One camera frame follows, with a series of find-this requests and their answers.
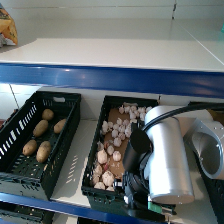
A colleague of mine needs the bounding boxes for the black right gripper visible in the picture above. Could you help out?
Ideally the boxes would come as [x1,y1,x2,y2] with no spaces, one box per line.
[114,128,176,221]

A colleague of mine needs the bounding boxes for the dark green garlic crate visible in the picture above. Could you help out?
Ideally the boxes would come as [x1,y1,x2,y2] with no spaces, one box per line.
[80,94,164,215]

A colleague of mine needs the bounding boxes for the pile of white mushrooms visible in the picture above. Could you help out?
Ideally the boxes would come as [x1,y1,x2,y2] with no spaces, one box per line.
[91,106,148,193]

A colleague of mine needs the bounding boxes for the white shelf blue edge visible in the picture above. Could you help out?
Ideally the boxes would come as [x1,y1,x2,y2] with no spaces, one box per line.
[0,84,224,224]
[0,37,224,99]

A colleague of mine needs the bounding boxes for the dark green potato crate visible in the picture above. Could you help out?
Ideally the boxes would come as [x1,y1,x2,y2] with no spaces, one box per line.
[0,90,82,201]

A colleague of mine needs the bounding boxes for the brown potato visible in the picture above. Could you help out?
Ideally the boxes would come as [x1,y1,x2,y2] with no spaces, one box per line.
[41,108,55,122]
[22,139,38,157]
[35,140,52,164]
[32,119,50,138]
[53,118,68,135]

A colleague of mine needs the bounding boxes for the dark green plastic crate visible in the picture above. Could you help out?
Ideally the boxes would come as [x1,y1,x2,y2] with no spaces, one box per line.
[0,200,54,224]

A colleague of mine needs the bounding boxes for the yellow snack bag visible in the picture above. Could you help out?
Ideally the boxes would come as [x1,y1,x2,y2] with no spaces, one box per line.
[0,3,19,47]

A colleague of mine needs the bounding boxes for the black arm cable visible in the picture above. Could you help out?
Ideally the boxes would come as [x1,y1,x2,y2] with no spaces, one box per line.
[142,102,224,132]

